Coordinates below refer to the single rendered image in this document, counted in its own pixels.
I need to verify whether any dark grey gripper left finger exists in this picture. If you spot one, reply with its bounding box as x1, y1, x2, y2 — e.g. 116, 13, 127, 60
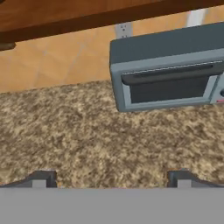
0, 170, 58, 189

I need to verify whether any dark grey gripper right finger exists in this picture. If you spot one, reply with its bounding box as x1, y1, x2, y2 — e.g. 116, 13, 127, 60
166, 169, 224, 189

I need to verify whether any grey toaster oven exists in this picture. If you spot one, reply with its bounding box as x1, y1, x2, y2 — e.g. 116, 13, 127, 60
109, 22, 224, 114

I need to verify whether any toaster oven door handle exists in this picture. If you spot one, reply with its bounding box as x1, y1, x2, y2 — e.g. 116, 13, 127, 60
120, 60, 224, 86

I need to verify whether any dark cabinet handle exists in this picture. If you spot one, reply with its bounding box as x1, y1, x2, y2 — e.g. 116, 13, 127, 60
0, 41, 17, 53

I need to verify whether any white wall power outlet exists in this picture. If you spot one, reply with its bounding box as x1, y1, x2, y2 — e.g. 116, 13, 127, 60
115, 22, 134, 40

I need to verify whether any brown wooden wall cabinet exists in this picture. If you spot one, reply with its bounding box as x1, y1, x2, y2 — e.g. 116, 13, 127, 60
0, 0, 224, 44

